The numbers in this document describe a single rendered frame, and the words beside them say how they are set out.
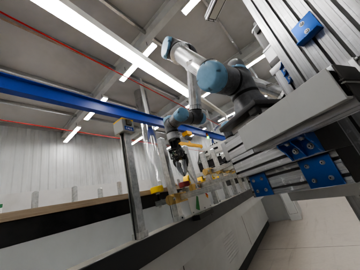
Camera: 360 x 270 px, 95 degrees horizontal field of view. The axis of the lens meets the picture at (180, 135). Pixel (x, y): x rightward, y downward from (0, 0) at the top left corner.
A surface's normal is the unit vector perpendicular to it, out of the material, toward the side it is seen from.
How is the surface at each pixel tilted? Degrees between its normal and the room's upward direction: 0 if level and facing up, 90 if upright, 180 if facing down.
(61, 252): 90
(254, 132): 90
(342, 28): 90
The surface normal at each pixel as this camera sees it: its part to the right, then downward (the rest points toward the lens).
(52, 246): 0.78, -0.41
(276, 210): -0.58, -0.15
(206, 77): -0.76, 0.10
